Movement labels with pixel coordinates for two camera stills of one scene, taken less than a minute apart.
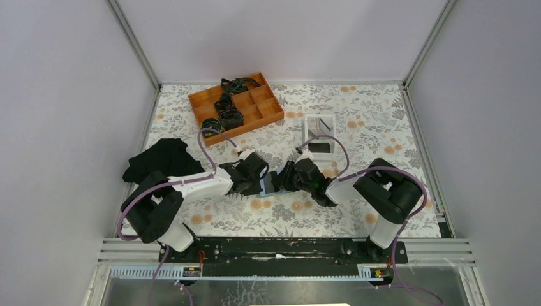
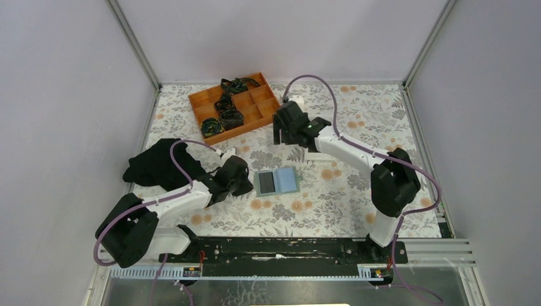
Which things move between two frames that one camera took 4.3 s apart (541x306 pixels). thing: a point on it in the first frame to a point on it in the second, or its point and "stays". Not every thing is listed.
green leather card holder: (266, 186) stays
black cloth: (170, 156) stays
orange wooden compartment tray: (258, 105) stays
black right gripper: (282, 180) to (277, 125)
